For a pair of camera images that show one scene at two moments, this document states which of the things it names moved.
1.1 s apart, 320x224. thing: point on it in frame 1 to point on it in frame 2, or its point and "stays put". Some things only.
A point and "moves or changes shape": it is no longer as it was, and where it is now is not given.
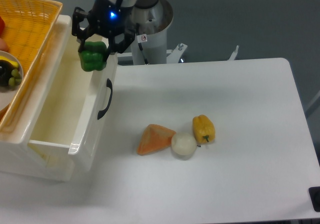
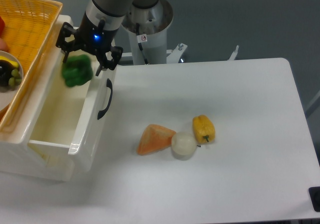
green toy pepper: [92, 57] moves or changes shape
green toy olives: [16, 79] stays put
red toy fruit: [2, 25] stays put
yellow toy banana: [15, 64] stays put
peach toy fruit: [3, 45] stays put
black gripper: [108, 19] to [90, 39]
